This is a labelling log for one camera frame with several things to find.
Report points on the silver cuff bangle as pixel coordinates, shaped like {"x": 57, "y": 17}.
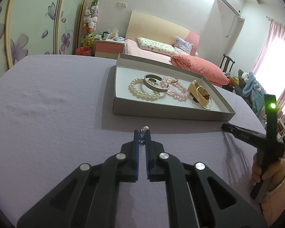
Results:
{"x": 156, "y": 89}

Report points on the thin silver bangle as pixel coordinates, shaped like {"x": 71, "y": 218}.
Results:
{"x": 207, "y": 107}

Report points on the white mug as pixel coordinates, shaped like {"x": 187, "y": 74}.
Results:
{"x": 106, "y": 36}

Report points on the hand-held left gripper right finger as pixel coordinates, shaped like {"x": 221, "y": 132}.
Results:
{"x": 147, "y": 156}

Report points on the pink white nightstand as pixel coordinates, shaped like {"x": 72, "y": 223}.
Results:
{"x": 106, "y": 49}

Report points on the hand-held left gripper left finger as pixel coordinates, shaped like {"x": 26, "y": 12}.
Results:
{"x": 137, "y": 156}

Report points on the yellow bangle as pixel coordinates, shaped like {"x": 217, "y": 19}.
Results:
{"x": 193, "y": 89}

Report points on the red waste bin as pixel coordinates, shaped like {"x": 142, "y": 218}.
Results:
{"x": 83, "y": 51}

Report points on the pink duvet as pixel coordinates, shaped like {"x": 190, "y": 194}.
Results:
{"x": 199, "y": 67}

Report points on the white wall switch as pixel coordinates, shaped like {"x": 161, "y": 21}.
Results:
{"x": 122, "y": 4}

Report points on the grey cardboard tray box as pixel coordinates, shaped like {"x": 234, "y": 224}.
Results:
{"x": 156, "y": 106}

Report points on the pile of clothes and toys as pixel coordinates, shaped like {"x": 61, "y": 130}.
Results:
{"x": 251, "y": 87}

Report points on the floral sliding wardrobe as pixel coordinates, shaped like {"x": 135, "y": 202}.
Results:
{"x": 33, "y": 16}

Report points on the pink curtain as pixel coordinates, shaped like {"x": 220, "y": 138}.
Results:
{"x": 275, "y": 47}

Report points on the dark wooden chair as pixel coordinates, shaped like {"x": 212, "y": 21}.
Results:
{"x": 225, "y": 61}

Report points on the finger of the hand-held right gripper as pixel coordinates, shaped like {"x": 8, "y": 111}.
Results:
{"x": 244, "y": 135}

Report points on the blue folded cloth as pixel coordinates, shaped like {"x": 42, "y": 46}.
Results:
{"x": 119, "y": 39}

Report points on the pearl drop earrings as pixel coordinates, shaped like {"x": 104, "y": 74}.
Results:
{"x": 142, "y": 136}

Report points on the person's right forearm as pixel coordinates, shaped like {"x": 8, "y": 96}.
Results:
{"x": 280, "y": 194}

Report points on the beige pink headboard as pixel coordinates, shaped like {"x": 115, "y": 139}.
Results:
{"x": 152, "y": 26}

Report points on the white patterned pillow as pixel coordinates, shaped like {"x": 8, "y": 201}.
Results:
{"x": 156, "y": 46}

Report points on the tissue box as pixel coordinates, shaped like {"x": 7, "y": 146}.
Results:
{"x": 114, "y": 32}

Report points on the pink bed sheet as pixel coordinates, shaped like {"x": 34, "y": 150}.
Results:
{"x": 133, "y": 48}

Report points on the person's right hand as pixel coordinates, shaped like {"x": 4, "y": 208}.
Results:
{"x": 256, "y": 171}

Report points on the plush toy display tube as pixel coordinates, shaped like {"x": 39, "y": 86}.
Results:
{"x": 91, "y": 16}

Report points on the small purple print pillow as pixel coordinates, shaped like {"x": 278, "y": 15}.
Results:
{"x": 184, "y": 45}

